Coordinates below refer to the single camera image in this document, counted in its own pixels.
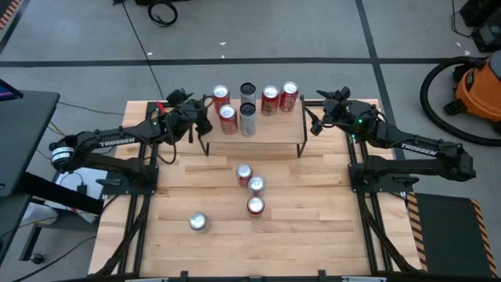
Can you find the tall slim white can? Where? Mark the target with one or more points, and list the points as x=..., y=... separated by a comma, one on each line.
x=248, y=121
x=247, y=89

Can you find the red Coke Zero can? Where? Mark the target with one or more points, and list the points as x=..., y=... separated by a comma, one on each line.
x=255, y=204
x=270, y=100

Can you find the laptop screen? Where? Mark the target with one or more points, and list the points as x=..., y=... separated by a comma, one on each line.
x=8, y=92

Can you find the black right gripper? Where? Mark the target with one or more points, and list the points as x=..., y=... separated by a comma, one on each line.
x=340, y=113

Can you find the black floor equipment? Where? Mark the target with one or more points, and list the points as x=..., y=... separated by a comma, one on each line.
x=485, y=35

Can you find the white papers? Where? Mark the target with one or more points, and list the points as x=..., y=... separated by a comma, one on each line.
x=94, y=180

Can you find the black desk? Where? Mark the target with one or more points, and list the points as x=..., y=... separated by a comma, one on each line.
x=27, y=137

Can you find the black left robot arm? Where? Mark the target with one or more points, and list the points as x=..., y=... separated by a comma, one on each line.
x=117, y=142

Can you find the black power adapter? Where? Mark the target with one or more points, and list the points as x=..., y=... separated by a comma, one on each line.
x=82, y=189

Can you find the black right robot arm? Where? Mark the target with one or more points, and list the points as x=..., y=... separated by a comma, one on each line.
x=419, y=149

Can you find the red Fanta can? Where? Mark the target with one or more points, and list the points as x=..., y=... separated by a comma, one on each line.
x=220, y=92
x=228, y=117

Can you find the black table frame rails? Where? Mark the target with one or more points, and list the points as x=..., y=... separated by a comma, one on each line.
x=150, y=105

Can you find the red Coca-Cola original can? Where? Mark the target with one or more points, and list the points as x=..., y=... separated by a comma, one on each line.
x=289, y=98
x=244, y=172

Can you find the wooden shelf with black frame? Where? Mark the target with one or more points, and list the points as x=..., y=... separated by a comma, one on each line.
x=274, y=129

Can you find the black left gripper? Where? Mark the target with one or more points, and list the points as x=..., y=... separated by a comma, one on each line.
x=189, y=117

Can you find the black mat with striped edges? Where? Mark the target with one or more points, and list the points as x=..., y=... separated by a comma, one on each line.
x=446, y=235

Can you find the small black table-edge device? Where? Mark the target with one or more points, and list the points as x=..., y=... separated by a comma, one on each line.
x=184, y=276
x=321, y=276

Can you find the silver Diet Coke can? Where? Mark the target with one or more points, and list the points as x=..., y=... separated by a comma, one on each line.
x=256, y=184
x=197, y=221

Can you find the black desk caster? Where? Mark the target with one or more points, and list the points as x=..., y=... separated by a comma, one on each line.
x=37, y=258

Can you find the orange shop vacuum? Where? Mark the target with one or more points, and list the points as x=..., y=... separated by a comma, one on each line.
x=426, y=100
x=477, y=90

